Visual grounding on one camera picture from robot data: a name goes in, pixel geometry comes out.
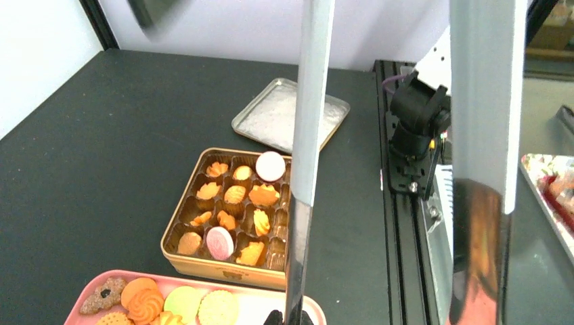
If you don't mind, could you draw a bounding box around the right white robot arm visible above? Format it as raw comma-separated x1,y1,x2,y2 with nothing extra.
390,27,451,161

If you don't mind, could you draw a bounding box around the clear plastic tin lid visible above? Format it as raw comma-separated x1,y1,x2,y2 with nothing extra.
231,78,351,154

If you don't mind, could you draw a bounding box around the chocolate donut cookie right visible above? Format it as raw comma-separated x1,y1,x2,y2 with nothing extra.
80,277,127,315

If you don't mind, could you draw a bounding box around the gold cookie tin box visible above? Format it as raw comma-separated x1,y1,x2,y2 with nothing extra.
160,148,292,290

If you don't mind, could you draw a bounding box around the green round cookie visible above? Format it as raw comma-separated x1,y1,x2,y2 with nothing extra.
164,286,202,324

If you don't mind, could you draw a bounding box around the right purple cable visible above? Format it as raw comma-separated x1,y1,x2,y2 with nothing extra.
382,74,407,95

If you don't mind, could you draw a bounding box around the pink plastic tray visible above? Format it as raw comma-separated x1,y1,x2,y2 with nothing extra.
63,269,328,325

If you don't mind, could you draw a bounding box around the large round sugar cookie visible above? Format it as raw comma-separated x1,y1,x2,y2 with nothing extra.
198,290,239,325

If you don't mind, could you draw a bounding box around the pink round cookie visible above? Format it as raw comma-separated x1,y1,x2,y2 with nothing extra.
205,226,234,261
255,151,286,182

